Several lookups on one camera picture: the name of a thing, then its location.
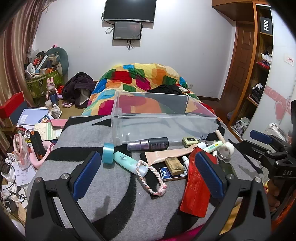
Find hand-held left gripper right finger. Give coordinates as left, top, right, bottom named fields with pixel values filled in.
left=195, top=152, right=272, bottom=241

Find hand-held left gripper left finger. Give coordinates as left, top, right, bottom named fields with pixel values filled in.
left=25, top=151, right=109, bottom=241

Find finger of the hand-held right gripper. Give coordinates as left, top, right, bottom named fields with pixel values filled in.
left=250, top=130, right=287, bottom=151
left=228, top=138, right=277, bottom=167

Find red packet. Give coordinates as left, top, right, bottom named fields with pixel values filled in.
left=180, top=147, right=219, bottom=218

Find white tube with green label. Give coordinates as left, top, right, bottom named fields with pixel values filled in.
left=202, top=140, right=223, bottom=153

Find blue staple box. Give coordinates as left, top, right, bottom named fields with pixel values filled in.
left=159, top=167, right=188, bottom=181

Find clear plastic storage bin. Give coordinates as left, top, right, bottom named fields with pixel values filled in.
left=110, top=90, right=218, bottom=146

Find person's right hand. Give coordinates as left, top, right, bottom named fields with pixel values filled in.
left=266, top=178, right=282, bottom=212

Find white shoes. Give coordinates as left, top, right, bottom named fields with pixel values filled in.
left=233, top=117, right=250, bottom=135

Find white tape roll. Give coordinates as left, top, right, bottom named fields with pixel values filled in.
left=218, top=142, right=235, bottom=159

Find blue tape roll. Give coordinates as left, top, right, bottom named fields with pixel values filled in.
left=103, top=143, right=115, bottom=164

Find brown rectangular block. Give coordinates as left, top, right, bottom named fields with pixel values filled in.
left=165, top=157, right=185, bottom=175

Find small green box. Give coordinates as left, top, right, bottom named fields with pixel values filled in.
left=182, top=137, right=199, bottom=147

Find teal cosmetic tube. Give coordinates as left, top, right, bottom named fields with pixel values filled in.
left=113, top=151, right=149, bottom=177

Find grey black patterned blanket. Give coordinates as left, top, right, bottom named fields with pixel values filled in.
left=26, top=115, right=266, bottom=241

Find orange cloth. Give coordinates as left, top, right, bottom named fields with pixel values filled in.
left=273, top=207, right=296, bottom=232

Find beige cosmetic tube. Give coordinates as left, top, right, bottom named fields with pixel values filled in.
left=145, top=146, right=197, bottom=165

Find pink book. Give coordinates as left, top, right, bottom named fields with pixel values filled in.
left=50, top=119, right=68, bottom=130

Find green white book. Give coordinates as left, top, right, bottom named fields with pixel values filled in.
left=35, top=123, right=62, bottom=141

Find purple spray bottle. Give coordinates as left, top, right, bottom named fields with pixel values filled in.
left=127, top=137, right=169, bottom=151

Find white sliding wardrobe door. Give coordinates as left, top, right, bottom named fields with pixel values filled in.
left=243, top=9, right=296, bottom=144

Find wooden wardrobe shelf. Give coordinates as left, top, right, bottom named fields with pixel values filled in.
left=211, top=0, right=273, bottom=139

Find pink plastic holder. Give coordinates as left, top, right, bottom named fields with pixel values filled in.
left=13, top=134, right=30, bottom=165

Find wooden door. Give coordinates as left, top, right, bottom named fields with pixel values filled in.
left=220, top=21, right=255, bottom=100

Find dark purple clothing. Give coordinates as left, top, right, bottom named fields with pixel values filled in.
left=62, top=72, right=96, bottom=108

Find pink bunny toy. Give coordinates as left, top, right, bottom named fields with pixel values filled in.
left=46, top=77, right=59, bottom=106

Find black clothing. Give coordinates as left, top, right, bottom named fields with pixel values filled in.
left=146, top=85, right=183, bottom=95

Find green basket of clutter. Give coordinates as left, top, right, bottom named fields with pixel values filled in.
left=26, top=70, right=59, bottom=98

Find red box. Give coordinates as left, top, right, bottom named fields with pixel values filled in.
left=0, top=91, right=25, bottom=118

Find black printed box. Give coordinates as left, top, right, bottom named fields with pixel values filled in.
left=259, top=16, right=273, bottom=36

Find colourful patchwork quilt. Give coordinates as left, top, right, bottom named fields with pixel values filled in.
left=82, top=63, right=218, bottom=121

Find striped curtain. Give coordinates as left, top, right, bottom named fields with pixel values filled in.
left=0, top=0, right=47, bottom=109

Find small black monitor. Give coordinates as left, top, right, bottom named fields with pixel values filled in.
left=112, top=21, right=142, bottom=40

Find wooden handle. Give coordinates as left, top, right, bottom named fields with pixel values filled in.
left=215, top=130, right=226, bottom=144

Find pink white braided rope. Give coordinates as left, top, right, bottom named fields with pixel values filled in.
left=135, top=160, right=167, bottom=197

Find black orange tool handle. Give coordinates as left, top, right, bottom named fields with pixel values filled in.
left=30, top=130, right=47, bottom=160

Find wall television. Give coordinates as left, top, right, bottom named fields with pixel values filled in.
left=103, top=0, right=156, bottom=23

